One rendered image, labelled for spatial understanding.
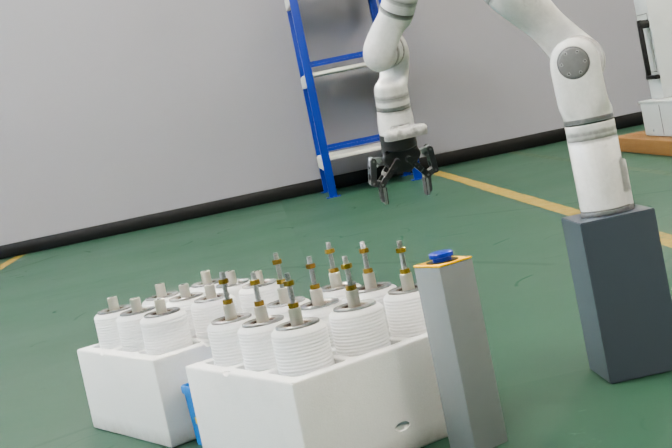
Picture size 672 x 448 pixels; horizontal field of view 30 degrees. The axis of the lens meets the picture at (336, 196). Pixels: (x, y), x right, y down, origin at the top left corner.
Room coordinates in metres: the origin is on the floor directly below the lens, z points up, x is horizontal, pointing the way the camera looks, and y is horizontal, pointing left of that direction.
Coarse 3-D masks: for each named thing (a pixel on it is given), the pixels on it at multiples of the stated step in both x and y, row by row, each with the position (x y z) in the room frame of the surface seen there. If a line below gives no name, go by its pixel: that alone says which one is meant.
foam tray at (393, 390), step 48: (192, 384) 2.28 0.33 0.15; (240, 384) 2.12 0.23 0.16; (288, 384) 1.98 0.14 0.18; (336, 384) 2.01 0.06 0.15; (384, 384) 2.06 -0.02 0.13; (432, 384) 2.11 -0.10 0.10; (240, 432) 2.15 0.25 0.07; (288, 432) 2.01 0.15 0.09; (336, 432) 2.00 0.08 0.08; (384, 432) 2.05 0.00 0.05; (432, 432) 2.10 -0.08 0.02
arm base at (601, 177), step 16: (576, 128) 2.28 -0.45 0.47; (592, 128) 2.27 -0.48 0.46; (608, 128) 2.27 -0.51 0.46; (576, 144) 2.28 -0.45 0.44; (592, 144) 2.27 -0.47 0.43; (608, 144) 2.27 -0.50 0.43; (576, 160) 2.29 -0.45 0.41; (592, 160) 2.27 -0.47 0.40; (608, 160) 2.27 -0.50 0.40; (624, 160) 2.28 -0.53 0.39; (576, 176) 2.30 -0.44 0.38; (592, 176) 2.27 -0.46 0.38; (608, 176) 2.27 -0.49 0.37; (624, 176) 2.28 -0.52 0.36; (592, 192) 2.27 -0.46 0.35; (608, 192) 2.27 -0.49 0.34; (624, 192) 2.28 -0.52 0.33; (592, 208) 2.28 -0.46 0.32; (608, 208) 2.27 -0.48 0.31; (624, 208) 2.28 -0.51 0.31
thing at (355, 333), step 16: (336, 320) 2.11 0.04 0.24; (352, 320) 2.09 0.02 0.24; (368, 320) 2.09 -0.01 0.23; (384, 320) 2.12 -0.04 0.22; (336, 336) 2.11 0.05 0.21; (352, 336) 2.09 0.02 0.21; (368, 336) 2.09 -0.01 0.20; (384, 336) 2.11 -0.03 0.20; (336, 352) 2.14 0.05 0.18; (352, 352) 2.10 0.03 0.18; (368, 352) 2.09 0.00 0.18
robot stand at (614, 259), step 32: (576, 224) 2.27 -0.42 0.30; (608, 224) 2.24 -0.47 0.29; (640, 224) 2.25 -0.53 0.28; (576, 256) 2.31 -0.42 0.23; (608, 256) 2.24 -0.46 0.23; (640, 256) 2.24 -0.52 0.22; (576, 288) 2.36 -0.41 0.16; (608, 288) 2.24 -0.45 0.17; (640, 288) 2.24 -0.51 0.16; (608, 320) 2.24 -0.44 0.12; (640, 320) 2.24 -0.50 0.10; (608, 352) 2.24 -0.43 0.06; (640, 352) 2.24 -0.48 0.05
